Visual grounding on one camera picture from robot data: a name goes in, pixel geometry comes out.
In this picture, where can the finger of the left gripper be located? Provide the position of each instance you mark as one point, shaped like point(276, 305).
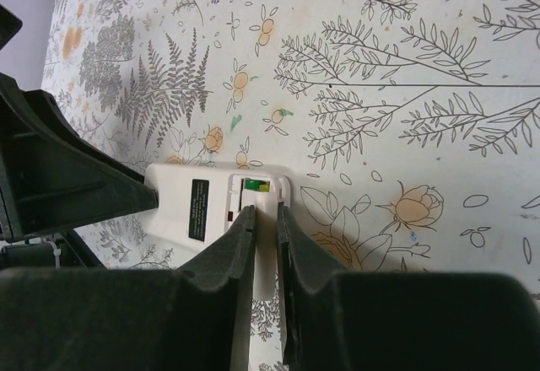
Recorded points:
point(10, 25)
point(51, 179)

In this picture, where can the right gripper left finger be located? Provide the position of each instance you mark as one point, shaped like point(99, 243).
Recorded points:
point(196, 317)

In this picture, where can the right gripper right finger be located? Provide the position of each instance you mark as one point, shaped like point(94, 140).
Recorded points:
point(339, 319)

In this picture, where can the white remote control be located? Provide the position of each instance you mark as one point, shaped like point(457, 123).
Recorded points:
point(193, 201)

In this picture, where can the green battery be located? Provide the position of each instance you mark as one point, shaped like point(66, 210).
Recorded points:
point(264, 187)
point(252, 185)

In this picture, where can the white remote battery cover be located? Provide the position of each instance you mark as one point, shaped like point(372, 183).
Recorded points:
point(260, 312)

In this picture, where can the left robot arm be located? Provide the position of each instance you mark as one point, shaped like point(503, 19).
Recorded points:
point(64, 248)

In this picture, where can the floral table mat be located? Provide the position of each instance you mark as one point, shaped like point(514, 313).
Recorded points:
point(408, 129)

